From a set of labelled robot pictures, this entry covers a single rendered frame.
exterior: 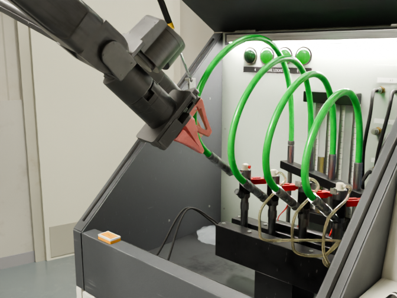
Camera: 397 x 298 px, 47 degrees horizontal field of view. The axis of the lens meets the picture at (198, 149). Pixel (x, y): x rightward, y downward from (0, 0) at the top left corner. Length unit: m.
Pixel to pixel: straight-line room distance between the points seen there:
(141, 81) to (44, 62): 2.45
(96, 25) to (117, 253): 0.62
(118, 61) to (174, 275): 0.49
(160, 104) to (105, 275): 0.57
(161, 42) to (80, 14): 0.14
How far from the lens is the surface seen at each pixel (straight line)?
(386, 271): 0.95
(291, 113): 1.23
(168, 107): 0.71
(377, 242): 0.90
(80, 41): 0.61
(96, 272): 1.19
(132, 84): 0.68
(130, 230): 1.30
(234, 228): 1.11
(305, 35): 1.28
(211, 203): 1.52
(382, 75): 1.21
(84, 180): 3.29
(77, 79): 3.18
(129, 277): 1.08
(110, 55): 0.63
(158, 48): 0.69
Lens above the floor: 1.39
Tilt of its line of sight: 12 degrees down
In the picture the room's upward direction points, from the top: straight up
